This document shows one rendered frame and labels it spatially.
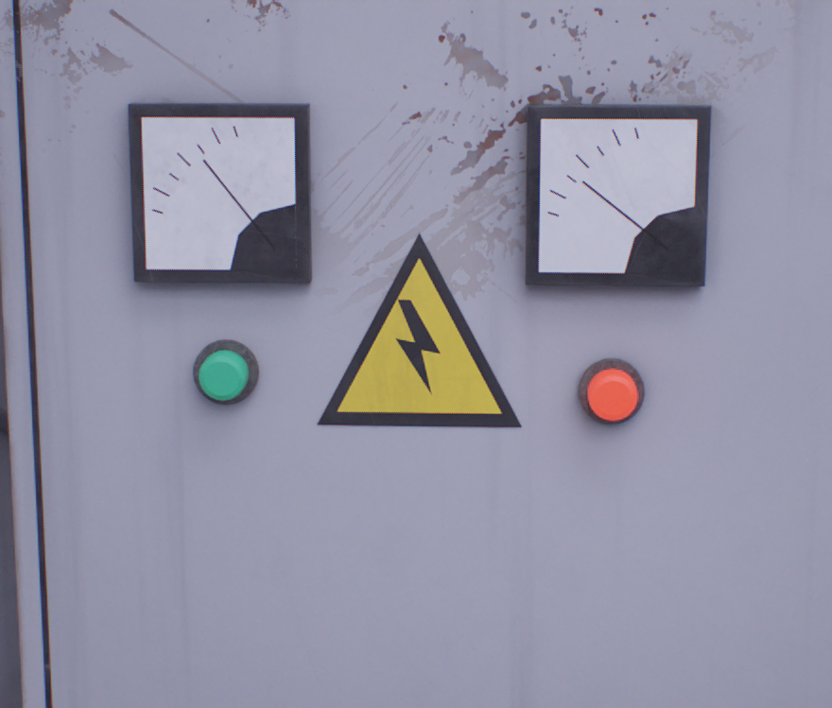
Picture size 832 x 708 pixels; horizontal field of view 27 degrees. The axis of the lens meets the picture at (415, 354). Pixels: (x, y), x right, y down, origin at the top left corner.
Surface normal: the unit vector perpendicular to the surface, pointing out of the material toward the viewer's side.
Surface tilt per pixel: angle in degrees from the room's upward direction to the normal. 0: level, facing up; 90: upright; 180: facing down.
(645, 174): 90
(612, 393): 90
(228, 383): 90
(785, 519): 90
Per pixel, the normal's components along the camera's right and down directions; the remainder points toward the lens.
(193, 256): -0.05, 0.21
